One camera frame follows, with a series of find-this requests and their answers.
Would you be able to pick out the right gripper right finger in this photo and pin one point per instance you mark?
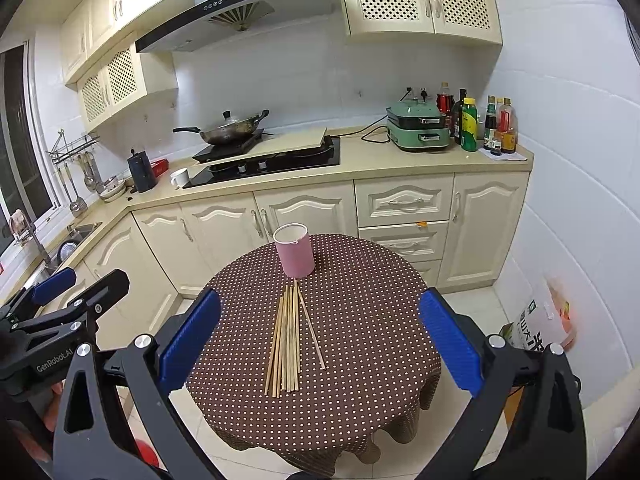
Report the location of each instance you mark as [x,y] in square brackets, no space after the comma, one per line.
[547,438]

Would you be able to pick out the black wok with lid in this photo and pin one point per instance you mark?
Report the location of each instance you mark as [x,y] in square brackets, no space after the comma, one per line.
[231,130]

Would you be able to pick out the beige cutting board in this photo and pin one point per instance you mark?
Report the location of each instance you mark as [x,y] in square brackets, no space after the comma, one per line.
[276,143]

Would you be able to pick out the dark soy sauce bottle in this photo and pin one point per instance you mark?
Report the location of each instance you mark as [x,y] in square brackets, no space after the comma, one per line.
[490,123]

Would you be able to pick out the wall utensil rack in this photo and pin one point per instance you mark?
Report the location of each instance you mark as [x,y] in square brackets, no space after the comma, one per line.
[80,152]

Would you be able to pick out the red plastic stool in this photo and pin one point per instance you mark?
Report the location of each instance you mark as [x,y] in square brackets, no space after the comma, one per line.
[147,453]

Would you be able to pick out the upper lattice cabinet left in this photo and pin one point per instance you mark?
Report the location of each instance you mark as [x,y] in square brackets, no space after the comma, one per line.
[121,78]

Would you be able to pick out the black glass gas hob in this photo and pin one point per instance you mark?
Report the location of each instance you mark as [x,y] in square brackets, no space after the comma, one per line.
[327,154]

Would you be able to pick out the green electric grill appliance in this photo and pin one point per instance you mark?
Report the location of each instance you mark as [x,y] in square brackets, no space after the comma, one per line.
[417,126]

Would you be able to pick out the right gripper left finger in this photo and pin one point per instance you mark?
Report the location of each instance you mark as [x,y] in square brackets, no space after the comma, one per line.
[92,439]

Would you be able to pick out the dark glass sauce bottle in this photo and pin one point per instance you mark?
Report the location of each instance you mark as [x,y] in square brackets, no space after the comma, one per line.
[456,116]

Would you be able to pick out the base cabinets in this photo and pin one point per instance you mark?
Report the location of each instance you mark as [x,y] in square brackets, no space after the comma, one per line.
[454,230]

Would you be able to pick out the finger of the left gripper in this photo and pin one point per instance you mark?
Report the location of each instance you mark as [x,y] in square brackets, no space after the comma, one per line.
[98,298]
[28,300]

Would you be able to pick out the red label soda bottle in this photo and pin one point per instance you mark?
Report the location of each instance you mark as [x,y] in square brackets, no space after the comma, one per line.
[445,102]

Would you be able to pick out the brown polka dot tablecloth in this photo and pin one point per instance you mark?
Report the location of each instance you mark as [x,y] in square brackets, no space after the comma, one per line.
[382,369]

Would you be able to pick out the green yellow oil bottle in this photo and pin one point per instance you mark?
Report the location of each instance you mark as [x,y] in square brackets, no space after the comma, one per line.
[469,124]

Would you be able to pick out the rice bag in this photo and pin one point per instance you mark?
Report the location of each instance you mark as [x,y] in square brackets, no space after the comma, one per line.
[540,316]

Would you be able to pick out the black electric kettle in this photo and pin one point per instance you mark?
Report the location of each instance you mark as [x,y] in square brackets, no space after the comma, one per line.
[141,171]

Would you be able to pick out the red label vinegar bottle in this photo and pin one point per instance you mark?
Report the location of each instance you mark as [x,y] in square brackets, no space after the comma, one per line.
[507,126]

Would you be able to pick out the pink cylindrical utensil holder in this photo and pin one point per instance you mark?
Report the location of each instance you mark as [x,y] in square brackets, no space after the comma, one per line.
[294,249]

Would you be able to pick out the white mug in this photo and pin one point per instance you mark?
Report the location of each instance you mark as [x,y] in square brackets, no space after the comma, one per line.
[180,178]

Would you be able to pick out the stack of bowls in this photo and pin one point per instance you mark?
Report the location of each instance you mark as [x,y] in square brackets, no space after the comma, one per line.
[113,188]

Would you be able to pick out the window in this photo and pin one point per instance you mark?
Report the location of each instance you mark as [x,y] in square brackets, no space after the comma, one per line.
[22,182]

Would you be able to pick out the chrome faucet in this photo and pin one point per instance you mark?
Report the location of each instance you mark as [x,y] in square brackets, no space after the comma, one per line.
[24,233]

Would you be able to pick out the black induction cooker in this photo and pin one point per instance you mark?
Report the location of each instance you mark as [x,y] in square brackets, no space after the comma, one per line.
[223,151]

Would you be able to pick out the red box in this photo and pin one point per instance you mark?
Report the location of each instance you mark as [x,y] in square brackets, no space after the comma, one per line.
[159,166]

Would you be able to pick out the range hood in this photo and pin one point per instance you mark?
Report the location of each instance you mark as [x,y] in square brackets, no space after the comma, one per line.
[212,21]

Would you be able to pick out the stainless steel sink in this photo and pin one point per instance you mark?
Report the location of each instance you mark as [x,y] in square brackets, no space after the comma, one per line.
[75,237]

